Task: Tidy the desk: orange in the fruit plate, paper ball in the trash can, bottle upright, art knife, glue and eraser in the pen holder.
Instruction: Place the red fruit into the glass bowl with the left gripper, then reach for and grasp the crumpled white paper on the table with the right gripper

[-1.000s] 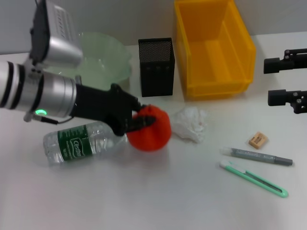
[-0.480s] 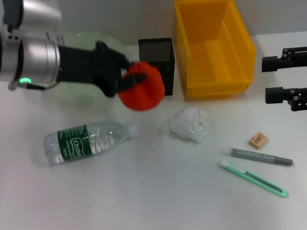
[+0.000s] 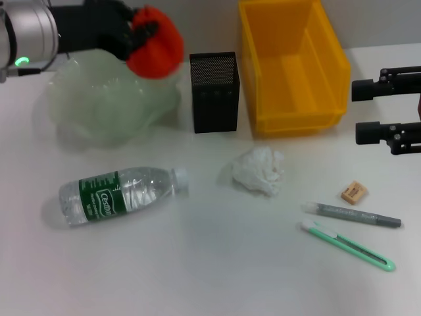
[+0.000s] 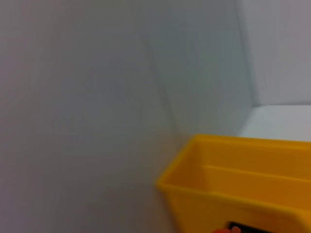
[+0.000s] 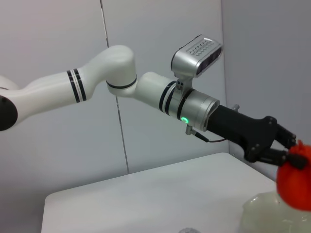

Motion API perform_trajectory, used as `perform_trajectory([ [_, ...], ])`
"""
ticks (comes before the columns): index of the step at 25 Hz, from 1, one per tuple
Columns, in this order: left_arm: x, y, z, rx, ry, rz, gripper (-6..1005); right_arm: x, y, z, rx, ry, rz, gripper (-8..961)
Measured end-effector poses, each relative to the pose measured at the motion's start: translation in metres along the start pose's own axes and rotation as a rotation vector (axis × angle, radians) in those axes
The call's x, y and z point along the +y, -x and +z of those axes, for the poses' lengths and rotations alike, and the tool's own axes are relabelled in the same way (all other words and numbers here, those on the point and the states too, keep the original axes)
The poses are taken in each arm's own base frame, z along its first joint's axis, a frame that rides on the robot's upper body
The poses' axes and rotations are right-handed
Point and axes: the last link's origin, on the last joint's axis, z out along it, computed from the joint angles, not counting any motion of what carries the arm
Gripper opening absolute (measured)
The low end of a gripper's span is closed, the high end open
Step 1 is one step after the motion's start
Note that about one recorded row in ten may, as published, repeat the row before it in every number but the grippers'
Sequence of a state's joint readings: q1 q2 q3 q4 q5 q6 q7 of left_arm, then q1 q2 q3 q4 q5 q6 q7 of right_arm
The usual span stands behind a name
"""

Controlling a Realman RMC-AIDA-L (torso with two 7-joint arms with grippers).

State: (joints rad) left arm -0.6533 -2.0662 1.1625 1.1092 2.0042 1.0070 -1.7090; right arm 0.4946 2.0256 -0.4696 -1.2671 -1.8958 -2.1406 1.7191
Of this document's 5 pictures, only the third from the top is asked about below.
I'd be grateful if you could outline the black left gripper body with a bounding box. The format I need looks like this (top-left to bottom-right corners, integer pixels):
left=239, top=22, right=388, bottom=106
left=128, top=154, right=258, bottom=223
left=51, top=0, right=136, bottom=62

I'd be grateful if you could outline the white paper ball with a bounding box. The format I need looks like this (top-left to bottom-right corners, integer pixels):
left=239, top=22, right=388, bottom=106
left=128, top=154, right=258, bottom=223
left=231, top=146, right=286, bottom=198

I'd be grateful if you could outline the clear green-label water bottle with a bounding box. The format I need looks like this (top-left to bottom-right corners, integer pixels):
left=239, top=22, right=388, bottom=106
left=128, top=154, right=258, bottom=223
left=59, top=166, right=190, bottom=228

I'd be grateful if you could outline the beige eraser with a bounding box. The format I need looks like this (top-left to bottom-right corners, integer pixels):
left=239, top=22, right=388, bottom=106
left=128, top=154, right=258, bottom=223
left=340, top=180, right=368, bottom=207

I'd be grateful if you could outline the pale green glass fruit plate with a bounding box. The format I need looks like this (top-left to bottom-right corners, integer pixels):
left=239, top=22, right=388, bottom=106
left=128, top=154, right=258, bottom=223
left=42, top=49, right=184, bottom=149

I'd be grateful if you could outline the grey marker pen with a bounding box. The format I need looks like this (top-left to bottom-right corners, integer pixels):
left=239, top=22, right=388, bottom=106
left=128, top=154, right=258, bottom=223
left=301, top=201, right=403, bottom=228

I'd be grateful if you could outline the black mesh pen holder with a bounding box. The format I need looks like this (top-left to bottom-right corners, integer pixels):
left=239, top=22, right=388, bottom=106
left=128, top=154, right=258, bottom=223
left=189, top=51, right=241, bottom=134

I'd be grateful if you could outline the mint green utility knife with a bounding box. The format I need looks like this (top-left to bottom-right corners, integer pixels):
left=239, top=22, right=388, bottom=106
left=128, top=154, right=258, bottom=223
left=299, top=219, right=396, bottom=273

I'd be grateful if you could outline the yellow plastic bin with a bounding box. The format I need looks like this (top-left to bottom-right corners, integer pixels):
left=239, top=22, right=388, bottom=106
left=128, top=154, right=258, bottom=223
left=238, top=0, right=352, bottom=139

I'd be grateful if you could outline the left arm cable with plug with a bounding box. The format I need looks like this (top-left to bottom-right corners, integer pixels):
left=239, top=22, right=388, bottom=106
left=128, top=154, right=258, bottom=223
left=6, top=54, right=72, bottom=76

